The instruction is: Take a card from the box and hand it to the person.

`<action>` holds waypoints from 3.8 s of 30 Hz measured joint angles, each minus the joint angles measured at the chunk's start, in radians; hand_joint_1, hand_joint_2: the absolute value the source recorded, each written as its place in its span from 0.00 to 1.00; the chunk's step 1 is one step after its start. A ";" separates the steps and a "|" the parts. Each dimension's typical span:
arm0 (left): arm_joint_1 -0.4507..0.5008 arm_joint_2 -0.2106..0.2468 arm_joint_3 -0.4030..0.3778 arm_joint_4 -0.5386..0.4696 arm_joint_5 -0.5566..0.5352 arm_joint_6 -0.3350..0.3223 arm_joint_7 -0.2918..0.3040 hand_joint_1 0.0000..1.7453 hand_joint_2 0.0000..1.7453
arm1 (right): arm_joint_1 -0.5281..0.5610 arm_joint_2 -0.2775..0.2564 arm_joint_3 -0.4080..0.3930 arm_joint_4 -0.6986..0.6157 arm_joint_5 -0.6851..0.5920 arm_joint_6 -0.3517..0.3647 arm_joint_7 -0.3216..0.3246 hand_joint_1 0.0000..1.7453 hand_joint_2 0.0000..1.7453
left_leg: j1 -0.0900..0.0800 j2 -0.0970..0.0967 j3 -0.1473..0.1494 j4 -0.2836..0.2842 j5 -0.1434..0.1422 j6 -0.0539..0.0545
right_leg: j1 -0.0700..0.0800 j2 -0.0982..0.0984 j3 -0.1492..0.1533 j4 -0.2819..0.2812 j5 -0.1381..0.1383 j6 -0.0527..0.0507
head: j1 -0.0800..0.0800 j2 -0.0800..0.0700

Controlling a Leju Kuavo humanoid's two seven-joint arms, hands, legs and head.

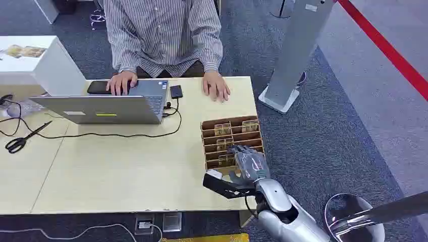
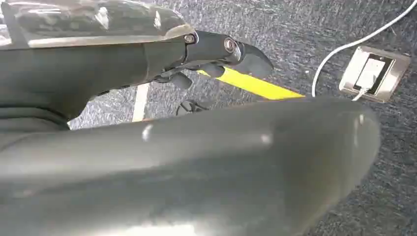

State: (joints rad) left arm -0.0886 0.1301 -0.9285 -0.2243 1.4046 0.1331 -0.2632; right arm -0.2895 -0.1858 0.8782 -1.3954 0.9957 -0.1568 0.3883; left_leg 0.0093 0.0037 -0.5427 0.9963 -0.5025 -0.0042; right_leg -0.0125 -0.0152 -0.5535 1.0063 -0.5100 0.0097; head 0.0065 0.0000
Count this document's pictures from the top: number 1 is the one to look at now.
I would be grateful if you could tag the floor socket with plug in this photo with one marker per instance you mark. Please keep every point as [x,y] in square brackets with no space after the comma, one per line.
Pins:
[144,224]

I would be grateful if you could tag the white box with print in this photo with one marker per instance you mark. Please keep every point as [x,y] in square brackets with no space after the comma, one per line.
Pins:
[36,63]

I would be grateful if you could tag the white cabinet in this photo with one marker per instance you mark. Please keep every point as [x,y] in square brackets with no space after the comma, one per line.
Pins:
[46,9]

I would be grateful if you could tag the grey pillar stand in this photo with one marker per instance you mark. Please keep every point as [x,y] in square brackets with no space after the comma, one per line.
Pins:
[294,56]

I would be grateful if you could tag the black round stand base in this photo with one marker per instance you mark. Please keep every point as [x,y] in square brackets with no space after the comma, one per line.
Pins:
[282,10]

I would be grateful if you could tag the person's hand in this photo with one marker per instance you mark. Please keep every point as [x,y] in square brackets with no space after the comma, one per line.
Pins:
[215,86]
[121,82]

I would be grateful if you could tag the grey laptop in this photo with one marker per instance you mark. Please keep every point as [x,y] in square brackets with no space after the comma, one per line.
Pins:
[110,108]

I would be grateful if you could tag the metal floor socket lid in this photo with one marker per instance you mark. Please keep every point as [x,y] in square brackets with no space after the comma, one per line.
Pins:
[172,222]

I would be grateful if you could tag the small black drive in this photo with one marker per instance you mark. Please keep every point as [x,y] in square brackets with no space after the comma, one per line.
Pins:
[176,91]

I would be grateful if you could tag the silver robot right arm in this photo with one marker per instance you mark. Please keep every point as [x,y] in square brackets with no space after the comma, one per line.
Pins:
[284,213]

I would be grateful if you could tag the wooden card box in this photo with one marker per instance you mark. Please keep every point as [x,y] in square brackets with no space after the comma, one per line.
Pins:
[210,159]

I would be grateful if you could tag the yellow sheet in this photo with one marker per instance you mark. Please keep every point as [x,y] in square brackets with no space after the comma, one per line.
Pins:
[214,238]

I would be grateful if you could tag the clear plastic bag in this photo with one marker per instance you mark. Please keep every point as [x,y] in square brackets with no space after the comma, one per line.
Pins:
[21,108]

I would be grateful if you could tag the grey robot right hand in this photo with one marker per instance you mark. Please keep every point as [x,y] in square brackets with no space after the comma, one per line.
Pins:
[251,165]

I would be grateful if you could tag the black bracket pale wrist camera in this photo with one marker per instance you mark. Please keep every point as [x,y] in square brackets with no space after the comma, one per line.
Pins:
[223,187]

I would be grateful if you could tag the card with printed face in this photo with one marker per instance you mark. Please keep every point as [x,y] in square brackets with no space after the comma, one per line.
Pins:
[224,144]
[250,126]
[222,129]

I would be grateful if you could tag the person's left hand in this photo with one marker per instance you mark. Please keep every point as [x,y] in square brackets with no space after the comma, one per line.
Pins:
[215,86]

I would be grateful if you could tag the chrome stool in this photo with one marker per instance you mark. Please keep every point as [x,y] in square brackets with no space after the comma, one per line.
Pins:
[354,218]

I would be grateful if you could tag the black scissors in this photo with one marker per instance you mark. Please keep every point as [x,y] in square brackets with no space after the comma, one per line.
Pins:
[20,141]

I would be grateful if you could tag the person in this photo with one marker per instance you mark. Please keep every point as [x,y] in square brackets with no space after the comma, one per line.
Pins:
[164,36]

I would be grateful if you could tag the person's right hand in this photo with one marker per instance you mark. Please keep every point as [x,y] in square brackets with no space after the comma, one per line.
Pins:
[121,82]

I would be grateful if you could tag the black smartphone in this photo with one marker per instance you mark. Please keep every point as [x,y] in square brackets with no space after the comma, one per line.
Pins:
[97,87]

